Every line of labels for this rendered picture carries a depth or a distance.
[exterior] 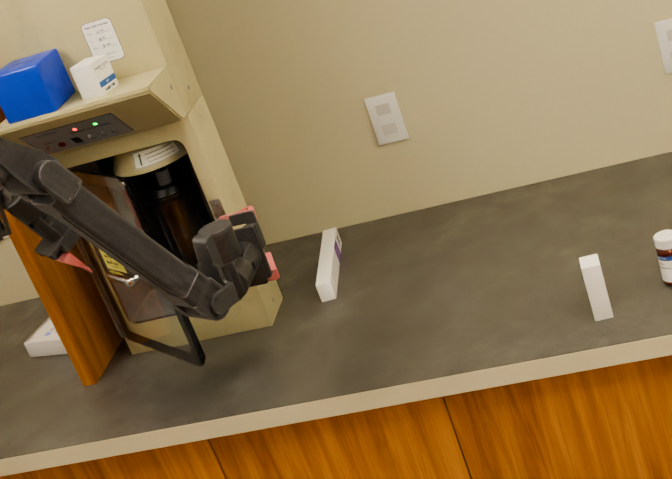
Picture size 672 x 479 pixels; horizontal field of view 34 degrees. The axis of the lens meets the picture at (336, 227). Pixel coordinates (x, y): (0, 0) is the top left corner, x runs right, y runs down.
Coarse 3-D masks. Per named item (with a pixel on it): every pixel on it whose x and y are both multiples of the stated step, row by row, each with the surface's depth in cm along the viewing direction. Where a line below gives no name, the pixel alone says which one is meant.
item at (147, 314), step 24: (96, 192) 202; (120, 192) 194; (96, 264) 220; (120, 288) 217; (144, 288) 208; (120, 312) 224; (144, 312) 214; (168, 312) 206; (144, 336) 221; (168, 336) 212; (192, 336) 204; (192, 360) 209
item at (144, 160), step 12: (168, 144) 216; (180, 144) 217; (120, 156) 217; (132, 156) 215; (144, 156) 214; (156, 156) 214; (168, 156) 215; (180, 156) 216; (120, 168) 217; (132, 168) 215; (144, 168) 215; (156, 168) 214
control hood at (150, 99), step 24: (144, 72) 203; (168, 72) 202; (72, 96) 205; (120, 96) 194; (144, 96) 194; (168, 96) 200; (24, 120) 200; (48, 120) 198; (72, 120) 199; (144, 120) 202; (168, 120) 204; (24, 144) 206
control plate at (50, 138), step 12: (84, 120) 200; (96, 120) 200; (108, 120) 201; (120, 120) 201; (48, 132) 202; (60, 132) 203; (72, 132) 203; (84, 132) 204; (96, 132) 205; (108, 132) 205; (120, 132) 206; (36, 144) 206; (48, 144) 207; (72, 144) 208; (84, 144) 209
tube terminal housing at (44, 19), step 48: (0, 0) 202; (48, 0) 200; (96, 0) 199; (144, 0) 199; (0, 48) 206; (48, 48) 205; (144, 48) 202; (192, 96) 211; (96, 144) 212; (144, 144) 210; (192, 144) 209; (240, 192) 224
